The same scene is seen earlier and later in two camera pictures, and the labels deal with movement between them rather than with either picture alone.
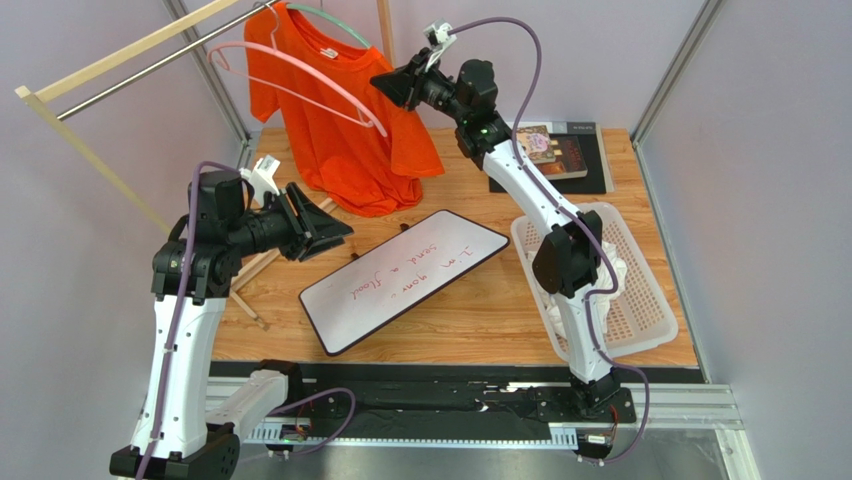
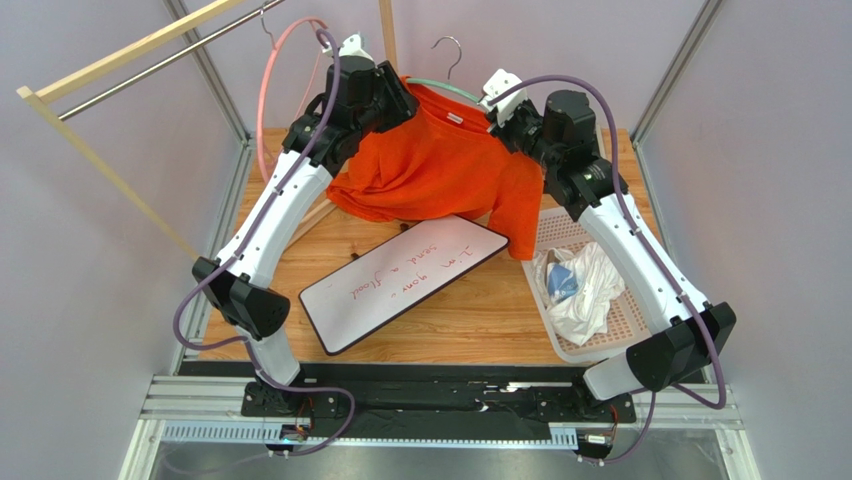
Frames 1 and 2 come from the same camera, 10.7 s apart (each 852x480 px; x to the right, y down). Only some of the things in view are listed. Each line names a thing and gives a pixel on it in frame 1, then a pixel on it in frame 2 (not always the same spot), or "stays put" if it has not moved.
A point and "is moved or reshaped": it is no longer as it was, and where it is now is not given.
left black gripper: (311, 230) to (403, 104)
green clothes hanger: (331, 18) is moved or reshaped
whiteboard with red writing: (370, 292) stays put
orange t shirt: (358, 142) to (445, 161)
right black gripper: (413, 83) to (504, 124)
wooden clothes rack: (39, 90) stays put
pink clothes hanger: (304, 63) to (259, 114)
